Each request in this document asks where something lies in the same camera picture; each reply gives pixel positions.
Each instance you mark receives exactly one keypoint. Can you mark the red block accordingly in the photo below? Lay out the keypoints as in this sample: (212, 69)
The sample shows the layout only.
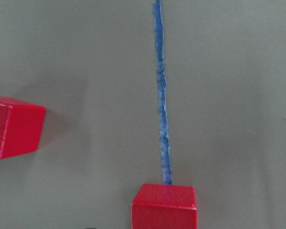
(21, 125)

